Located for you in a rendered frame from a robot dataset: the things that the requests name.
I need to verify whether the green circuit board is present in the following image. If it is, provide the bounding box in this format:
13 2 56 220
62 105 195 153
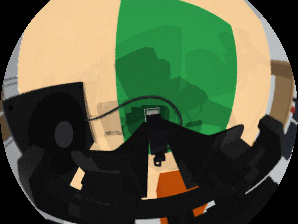
114 0 238 140

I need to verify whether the dark grey box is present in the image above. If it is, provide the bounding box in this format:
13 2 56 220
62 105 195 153
1 81 94 185

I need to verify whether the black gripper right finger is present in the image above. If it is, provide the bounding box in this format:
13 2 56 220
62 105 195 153
164 120 245 189

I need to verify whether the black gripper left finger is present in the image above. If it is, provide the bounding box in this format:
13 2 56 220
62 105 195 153
71 121 149 198

